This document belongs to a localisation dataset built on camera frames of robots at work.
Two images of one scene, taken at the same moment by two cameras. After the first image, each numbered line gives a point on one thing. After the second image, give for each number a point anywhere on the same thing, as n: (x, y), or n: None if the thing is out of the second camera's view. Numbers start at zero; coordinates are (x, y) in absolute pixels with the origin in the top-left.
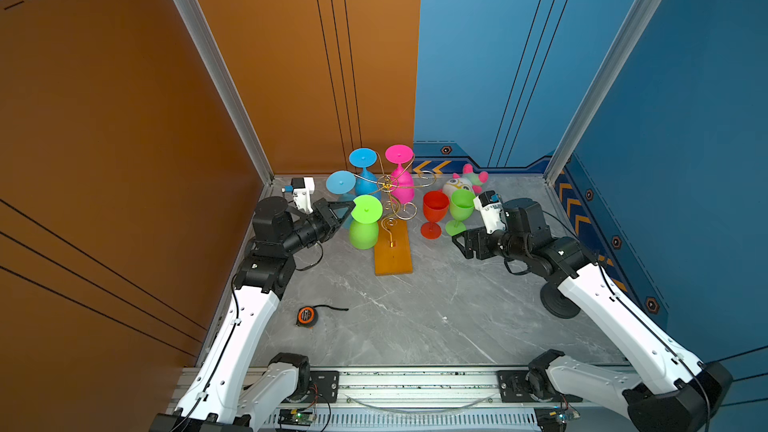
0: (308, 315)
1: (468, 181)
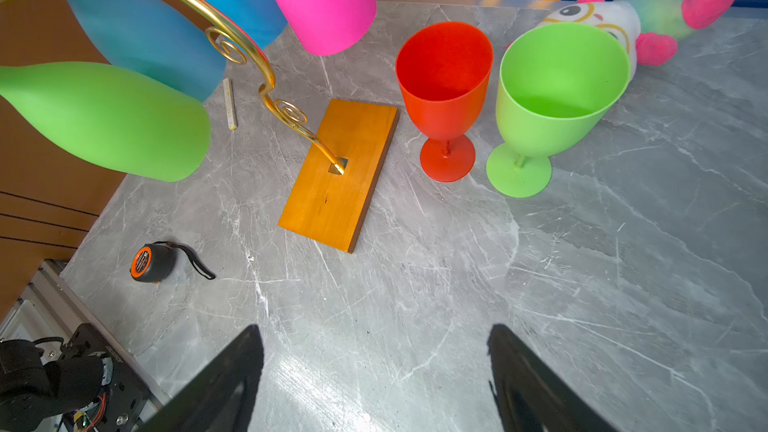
0: (154, 262)
1: (649, 18)
